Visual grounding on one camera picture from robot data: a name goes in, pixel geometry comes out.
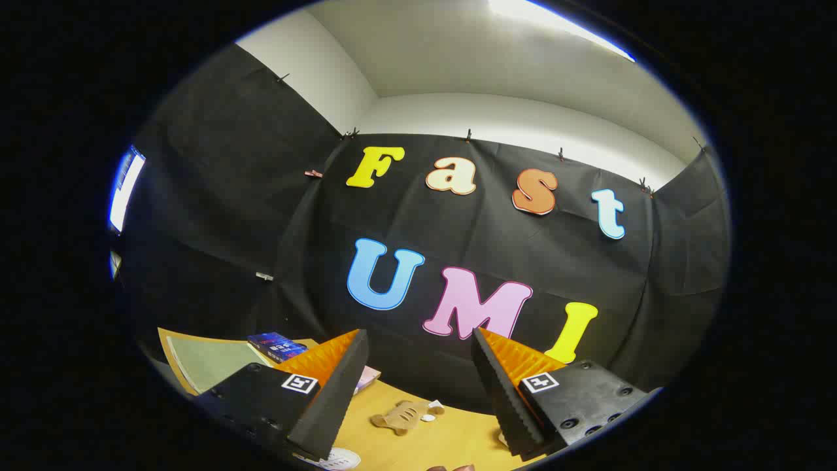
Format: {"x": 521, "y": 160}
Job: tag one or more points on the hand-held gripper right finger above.
{"x": 503, "y": 399}

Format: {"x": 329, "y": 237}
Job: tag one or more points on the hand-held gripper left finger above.
{"x": 337, "y": 399}

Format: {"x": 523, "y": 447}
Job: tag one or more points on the white canvas shoe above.
{"x": 339, "y": 459}

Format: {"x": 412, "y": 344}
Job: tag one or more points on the green fabric storage box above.
{"x": 209, "y": 363}

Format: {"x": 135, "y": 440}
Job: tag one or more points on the pink cover book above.
{"x": 369, "y": 377}

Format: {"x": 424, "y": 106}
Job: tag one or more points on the brown plush toy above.
{"x": 400, "y": 417}

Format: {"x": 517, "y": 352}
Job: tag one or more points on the dark blue book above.
{"x": 276, "y": 345}

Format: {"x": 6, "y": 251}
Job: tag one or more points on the black backdrop cloth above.
{"x": 261, "y": 216}

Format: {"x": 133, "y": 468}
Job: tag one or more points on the pink clip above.
{"x": 313, "y": 173}

